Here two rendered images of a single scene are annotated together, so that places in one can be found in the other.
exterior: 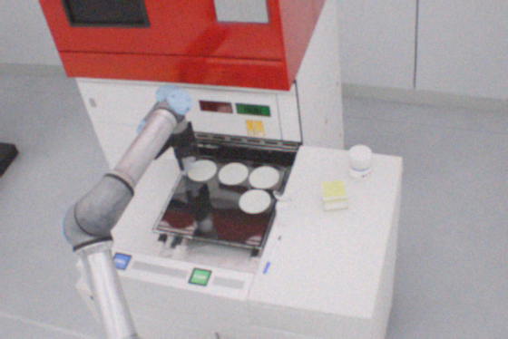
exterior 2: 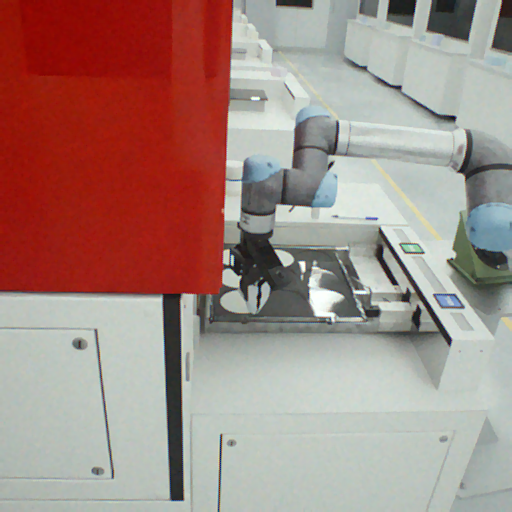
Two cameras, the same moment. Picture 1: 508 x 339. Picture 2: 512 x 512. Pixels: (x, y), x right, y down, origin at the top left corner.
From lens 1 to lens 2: 245 cm
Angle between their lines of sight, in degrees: 89
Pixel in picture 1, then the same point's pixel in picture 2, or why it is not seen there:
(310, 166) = (231, 212)
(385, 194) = not seen: hidden behind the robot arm
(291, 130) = not seen: hidden behind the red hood
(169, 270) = (421, 269)
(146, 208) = (306, 377)
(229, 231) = (327, 266)
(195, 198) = (293, 297)
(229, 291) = (409, 234)
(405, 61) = not seen: outside the picture
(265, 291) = (393, 218)
